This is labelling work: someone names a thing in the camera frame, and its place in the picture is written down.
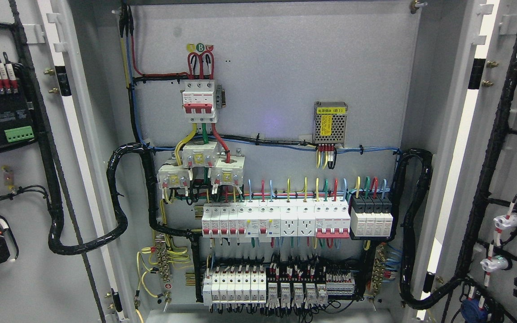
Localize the grey cabinet door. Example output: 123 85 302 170
413 0 517 323
0 0 117 323

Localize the white socket and breaker row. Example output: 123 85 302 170
202 199 351 243

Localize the metal mesh power supply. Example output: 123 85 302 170
312 101 348 144

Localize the white red main breaker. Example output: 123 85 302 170
181 79 226 123

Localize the black surge protector module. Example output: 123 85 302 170
349 196 394 241

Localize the relay and terminal row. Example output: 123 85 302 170
201 254 357 317

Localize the black wrapped cable harness right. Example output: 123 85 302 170
391 148 434 310

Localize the black wrapped cable harness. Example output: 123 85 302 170
48 143 203 303
391 148 434 310

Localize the black wrapped cable harness left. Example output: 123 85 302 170
48 143 203 303

